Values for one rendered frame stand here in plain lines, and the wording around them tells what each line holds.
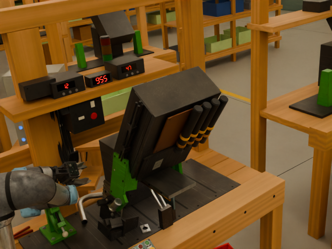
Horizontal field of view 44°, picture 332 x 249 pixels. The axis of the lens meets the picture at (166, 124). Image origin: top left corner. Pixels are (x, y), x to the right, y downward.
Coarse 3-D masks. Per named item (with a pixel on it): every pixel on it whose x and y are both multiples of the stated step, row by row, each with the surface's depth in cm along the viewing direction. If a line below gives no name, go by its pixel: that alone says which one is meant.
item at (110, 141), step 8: (112, 136) 216; (104, 144) 209; (112, 144) 207; (104, 152) 212; (112, 152) 205; (104, 160) 215; (104, 168) 218; (144, 184) 218; (128, 192) 212; (136, 192) 216; (144, 192) 219; (128, 200) 214; (136, 200) 218
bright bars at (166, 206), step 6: (156, 198) 195; (162, 198) 196; (168, 204) 197; (162, 210) 192; (168, 210) 195; (162, 216) 193; (168, 216) 196; (162, 222) 195; (168, 222) 197; (162, 228) 197
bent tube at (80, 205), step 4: (100, 192) 227; (84, 196) 223; (88, 196) 224; (92, 196) 225; (96, 196) 226; (100, 196) 226; (80, 200) 220; (84, 200) 222; (80, 204) 216; (80, 208) 213; (80, 212) 210; (84, 212) 210; (80, 216) 208; (84, 216) 206; (84, 220) 208; (84, 224) 205
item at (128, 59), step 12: (120, 60) 208; (132, 60) 207; (72, 72) 196; (120, 72) 203; (132, 72) 207; (144, 72) 212; (60, 84) 185; (72, 84) 189; (84, 84) 193; (60, 96) 187
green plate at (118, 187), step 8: (128, 160) 185; (112, 168) 194; (120, 168) 189; (128, 168) 188; (112, 176) 195; (120, 176) 189; (128, 176) 189; (112, 184) 195; (120, 184) 190; (128, 184) 190; (136, 184) 193; (112, 192) 196; (120, 192) 190
